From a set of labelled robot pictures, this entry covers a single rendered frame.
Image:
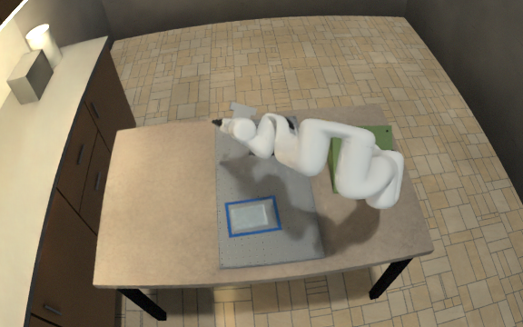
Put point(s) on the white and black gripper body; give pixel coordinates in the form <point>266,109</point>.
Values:
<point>223,129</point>

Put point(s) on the blue tape rectangle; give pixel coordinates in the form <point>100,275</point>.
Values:
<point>260,231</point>

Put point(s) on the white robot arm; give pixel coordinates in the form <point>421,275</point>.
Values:
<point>307,153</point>

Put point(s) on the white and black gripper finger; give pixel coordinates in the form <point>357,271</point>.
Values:
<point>219,123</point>

